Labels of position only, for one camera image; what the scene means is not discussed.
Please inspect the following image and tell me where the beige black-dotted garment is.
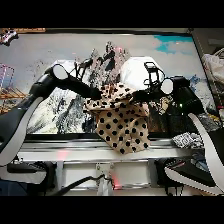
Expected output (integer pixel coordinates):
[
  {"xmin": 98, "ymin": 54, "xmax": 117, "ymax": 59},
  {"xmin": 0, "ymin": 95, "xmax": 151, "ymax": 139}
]
[{"xmin": 83, "ymin": 83, "xmax": 152, "ymax": 155}]

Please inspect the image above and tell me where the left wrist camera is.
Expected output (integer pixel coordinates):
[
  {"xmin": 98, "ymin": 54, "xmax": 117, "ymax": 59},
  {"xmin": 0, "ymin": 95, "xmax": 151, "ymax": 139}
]
[{"xmin": 73, "ymin": 58, "xmax": 94, "ymax": 80}]

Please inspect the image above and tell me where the black cable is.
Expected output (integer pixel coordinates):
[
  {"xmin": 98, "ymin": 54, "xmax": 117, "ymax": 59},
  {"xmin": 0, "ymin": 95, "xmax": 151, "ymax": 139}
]
[{"xmin": 55, "ymin": 174, "xmax": 115, "ymax": 196}]

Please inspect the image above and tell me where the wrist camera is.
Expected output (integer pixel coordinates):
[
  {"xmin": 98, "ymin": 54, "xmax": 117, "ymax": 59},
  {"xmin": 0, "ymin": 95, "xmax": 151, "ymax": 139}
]
[
  {"xmin": 143, "ymin": 61, "xmax": 165, "ymax": 90},
  {"xmin": 73, "ymin": 58, "xmax": 94, "ymax": 80}
]

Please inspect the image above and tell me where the black and white patterned garment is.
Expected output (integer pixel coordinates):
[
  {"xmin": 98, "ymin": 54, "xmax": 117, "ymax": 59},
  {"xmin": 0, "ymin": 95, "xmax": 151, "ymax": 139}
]
[{"xmin": 171, "ymin": 131, "xmax": 205, "ymax": 150}]

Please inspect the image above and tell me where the silver frame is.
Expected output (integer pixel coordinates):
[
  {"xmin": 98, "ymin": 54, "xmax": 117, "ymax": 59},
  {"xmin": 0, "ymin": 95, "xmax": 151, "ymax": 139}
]
[{"xmin": 15, "ymin": 133, "xmax": 208, "ymax": 196}]

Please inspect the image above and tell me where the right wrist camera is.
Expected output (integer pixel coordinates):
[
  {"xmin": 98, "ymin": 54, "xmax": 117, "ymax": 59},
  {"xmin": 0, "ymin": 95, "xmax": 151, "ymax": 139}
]
[{"xmin": 143, "ymin": 61, "xmax": 165, "ymax": 90}]

